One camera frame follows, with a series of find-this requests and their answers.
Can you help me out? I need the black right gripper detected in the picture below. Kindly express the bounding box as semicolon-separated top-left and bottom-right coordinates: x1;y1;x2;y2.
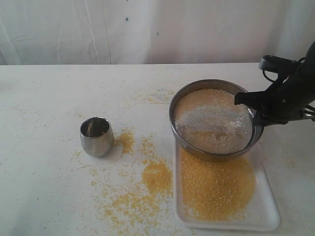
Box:
234;68;315;126

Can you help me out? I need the round steel mesh sieve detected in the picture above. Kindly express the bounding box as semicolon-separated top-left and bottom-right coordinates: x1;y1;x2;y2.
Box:
169;79;264;162

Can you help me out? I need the stainless steel cup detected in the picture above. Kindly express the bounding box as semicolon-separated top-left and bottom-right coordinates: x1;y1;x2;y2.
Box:
80;117;114;158

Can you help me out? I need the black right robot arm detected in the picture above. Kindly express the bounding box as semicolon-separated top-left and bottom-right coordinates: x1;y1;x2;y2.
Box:
234;44;315;126

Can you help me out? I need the white plastic tray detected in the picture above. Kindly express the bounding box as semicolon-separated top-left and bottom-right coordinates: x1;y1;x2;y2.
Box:
173;143;280;232

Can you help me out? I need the yellow millet grain pile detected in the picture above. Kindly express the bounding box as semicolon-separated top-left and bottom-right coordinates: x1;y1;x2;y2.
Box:
142;161;172;195

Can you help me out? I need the white backdrop curtain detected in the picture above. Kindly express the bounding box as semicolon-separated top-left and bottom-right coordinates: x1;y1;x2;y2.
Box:
0;0;315;65

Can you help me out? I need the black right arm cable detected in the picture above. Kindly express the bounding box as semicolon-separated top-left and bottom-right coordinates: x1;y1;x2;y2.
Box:
261;68;291;83

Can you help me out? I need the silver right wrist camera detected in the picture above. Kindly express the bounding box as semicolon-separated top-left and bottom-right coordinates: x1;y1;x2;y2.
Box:
258;55;302;74

